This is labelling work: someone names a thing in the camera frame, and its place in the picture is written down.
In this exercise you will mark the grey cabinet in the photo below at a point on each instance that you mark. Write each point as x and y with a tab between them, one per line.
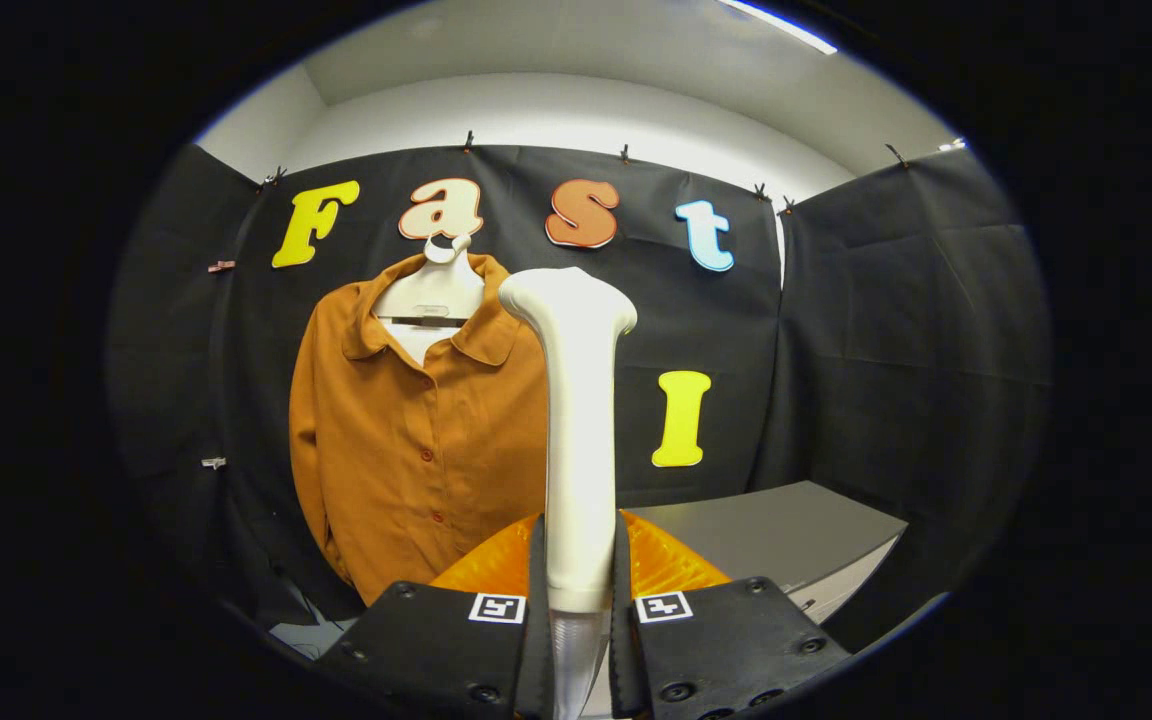
786	530

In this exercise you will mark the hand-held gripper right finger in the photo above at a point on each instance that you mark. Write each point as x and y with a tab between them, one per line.
620	660

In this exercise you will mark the row of black clips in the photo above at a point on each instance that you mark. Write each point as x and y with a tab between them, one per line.
468	142

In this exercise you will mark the small ceiling light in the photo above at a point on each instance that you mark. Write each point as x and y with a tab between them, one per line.
954	145

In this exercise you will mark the white garment hanger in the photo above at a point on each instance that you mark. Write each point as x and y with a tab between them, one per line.
431	290

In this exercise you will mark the long ceiling light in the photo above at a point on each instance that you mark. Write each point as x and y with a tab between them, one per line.
776	24

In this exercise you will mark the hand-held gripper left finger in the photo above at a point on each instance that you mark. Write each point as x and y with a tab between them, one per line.
540	660

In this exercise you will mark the black backdrop cloth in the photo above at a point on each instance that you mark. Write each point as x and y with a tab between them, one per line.
886	350

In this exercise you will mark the orange button shirt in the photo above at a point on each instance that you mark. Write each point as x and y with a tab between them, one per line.
406	450

